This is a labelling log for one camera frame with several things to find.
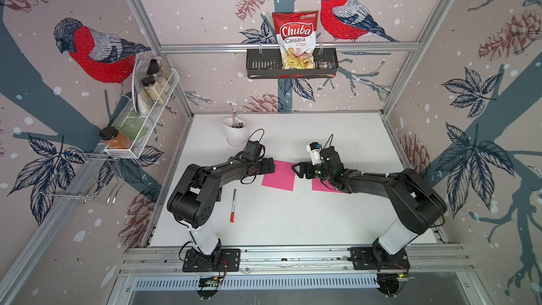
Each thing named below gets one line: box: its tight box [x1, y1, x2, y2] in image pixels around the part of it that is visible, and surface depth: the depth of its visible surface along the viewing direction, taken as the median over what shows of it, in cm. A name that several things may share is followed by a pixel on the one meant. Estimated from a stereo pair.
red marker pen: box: [230, 188, 238, 224], surface depth 87 cm
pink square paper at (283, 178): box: [261, 159, 296, 192], surface depth 95 cm
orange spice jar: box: [99, 126, 132, 149], surface depth 62 cm
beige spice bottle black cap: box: [141, 76, 168, 105], surface depth 78 cm
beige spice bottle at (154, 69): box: [146, 58, 171, 91], surface depth 82 cm
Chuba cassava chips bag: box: [271, 10, 319, 70], surface depth 83 cm
